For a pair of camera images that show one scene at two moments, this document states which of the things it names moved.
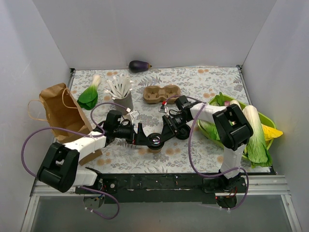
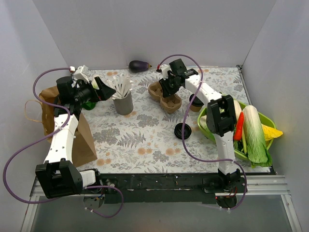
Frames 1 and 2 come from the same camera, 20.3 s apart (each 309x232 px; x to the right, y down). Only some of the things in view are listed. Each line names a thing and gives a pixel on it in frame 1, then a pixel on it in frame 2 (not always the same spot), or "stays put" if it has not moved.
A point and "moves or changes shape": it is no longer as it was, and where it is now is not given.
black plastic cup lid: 155,141 to 196,102
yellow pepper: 271,133 stays put
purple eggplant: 138,66 stays put
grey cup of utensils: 119,87 stays put
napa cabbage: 258,153 stays put
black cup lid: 183,132 stays put
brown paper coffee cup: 154,151 moves or changes shape
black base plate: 164,188 stays put
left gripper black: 134,135 to 97,88
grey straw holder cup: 127,102 stays put
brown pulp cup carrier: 155,94 moves or changes shape
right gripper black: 169,124 to 165,87
